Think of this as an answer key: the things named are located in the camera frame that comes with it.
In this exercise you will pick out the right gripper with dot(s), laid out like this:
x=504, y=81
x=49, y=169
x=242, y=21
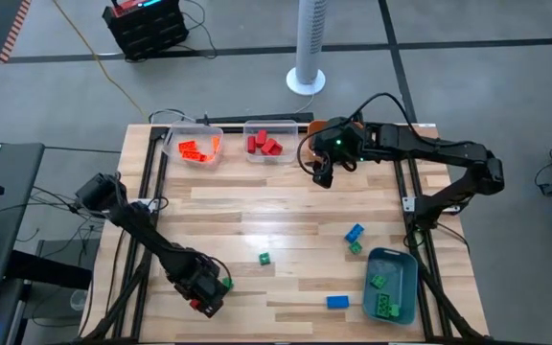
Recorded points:
x=340, y=139

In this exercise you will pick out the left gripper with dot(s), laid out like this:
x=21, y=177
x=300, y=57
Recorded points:
x=199, y=275

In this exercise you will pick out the green square toy brick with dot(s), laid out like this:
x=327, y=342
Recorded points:
x=229, y=283
x=264, y=259
x=394, y=311
x=355, y=247
x=377, y=281

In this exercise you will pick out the blue toy brick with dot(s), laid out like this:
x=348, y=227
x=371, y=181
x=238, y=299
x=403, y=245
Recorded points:
x=354, y=233
x=337, y=302

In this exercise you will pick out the green long toy brick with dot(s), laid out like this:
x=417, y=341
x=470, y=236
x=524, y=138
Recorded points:
x=383, y=305

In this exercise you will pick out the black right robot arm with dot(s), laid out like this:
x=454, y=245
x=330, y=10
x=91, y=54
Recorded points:
x=429, y=144

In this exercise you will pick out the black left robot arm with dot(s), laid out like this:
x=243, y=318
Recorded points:
x=146, y=235

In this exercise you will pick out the orange plastic bin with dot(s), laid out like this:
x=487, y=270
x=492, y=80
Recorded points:
x=314, y=127

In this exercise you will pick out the clear plastic bin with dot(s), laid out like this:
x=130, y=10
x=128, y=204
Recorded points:
x=175, y=134
x=285, y=131

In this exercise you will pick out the white perforated pole stand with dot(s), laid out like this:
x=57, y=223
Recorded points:
x=310, y=38

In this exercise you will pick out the clear cup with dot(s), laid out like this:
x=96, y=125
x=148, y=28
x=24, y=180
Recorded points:
x=78, y=301

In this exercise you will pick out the teal plastic bin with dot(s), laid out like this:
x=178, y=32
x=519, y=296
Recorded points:
x=400, y=268

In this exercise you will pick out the black desk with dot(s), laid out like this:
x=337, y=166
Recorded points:
x=17, y=191

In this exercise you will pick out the black equipment case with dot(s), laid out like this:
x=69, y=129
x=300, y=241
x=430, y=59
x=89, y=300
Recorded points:
x=146, y=33

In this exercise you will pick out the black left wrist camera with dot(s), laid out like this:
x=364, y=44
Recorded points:
x=211, y=303

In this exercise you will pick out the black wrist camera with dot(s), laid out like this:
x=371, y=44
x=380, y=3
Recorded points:
x=211, y=303
x=323, y=178

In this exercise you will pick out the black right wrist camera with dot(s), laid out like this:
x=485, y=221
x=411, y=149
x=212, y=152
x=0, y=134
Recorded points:
x=323, y=178

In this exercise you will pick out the black aluminium table frame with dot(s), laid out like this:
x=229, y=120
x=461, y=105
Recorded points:
x=142, y=297

